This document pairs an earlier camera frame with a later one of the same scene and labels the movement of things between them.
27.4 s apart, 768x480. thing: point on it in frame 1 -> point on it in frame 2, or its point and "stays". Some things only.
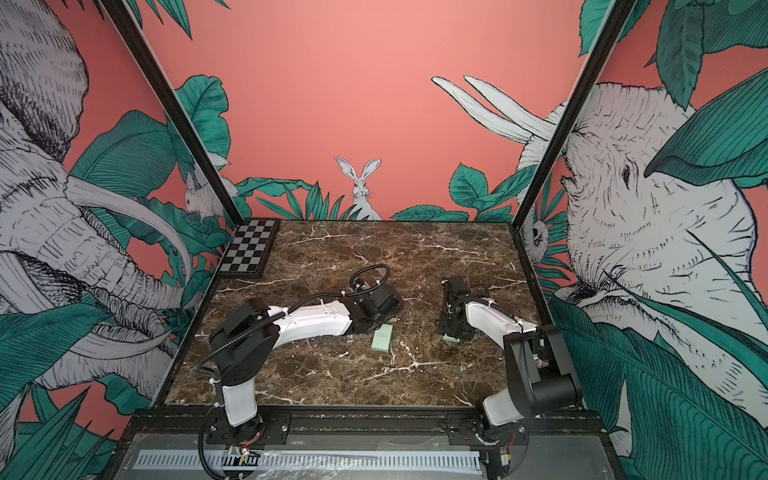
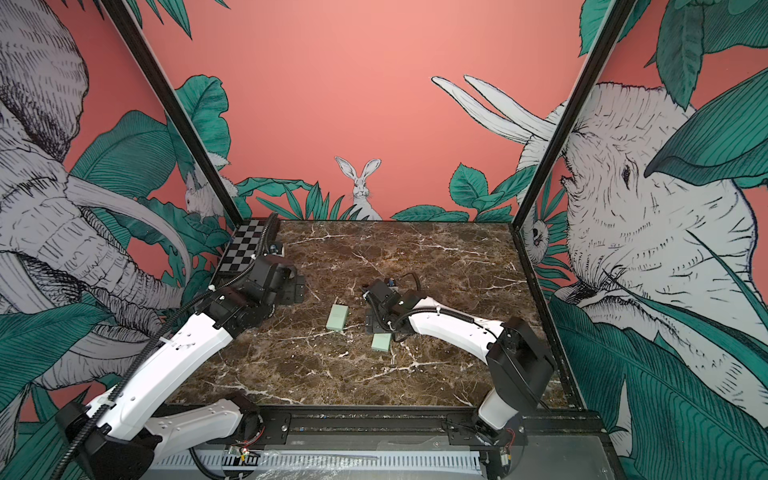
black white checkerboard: x=249 y=249 stays
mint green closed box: x=382 y=337 stays
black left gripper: x=396 y=311 -> x=291 y=294
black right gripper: x=443 y=325 -> x=376 y=326
